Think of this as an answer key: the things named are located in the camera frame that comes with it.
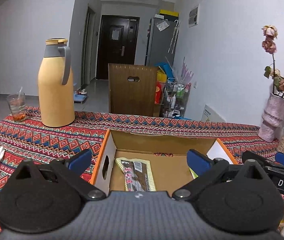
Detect dried pink roses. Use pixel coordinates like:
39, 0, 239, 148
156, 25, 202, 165
261, 24, 284, 99

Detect striped yellow snack packet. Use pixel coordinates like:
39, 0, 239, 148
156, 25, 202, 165
116, 157, 157, 192

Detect grey refrigerator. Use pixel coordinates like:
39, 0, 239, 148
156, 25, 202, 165
145, 15, 178, 66

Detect yellow thermos jug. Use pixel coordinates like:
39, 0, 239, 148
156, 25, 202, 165
38, 38, 75, 127

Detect pink textured vase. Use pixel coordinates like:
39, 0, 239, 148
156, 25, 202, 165
258, 93, 284, 142

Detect red orange cardboard box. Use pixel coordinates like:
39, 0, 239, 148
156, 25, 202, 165
90, 129, 237, 194

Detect wire storage rack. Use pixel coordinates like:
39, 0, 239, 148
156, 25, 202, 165
159, 78, 190, 120

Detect glass cup with tea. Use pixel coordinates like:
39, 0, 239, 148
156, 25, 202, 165
6, 87, 26, 122

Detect brown cardboard box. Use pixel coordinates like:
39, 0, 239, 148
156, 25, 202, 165
108, 63, 157, 116

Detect dark entrance door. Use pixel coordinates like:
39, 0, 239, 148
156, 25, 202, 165
96, 15, 139, 80

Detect patterned red tablecloth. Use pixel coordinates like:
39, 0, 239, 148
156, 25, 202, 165
0, 107, 279, 191

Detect lime green snack packet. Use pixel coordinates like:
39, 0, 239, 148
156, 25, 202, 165
189, 168, 198, 179

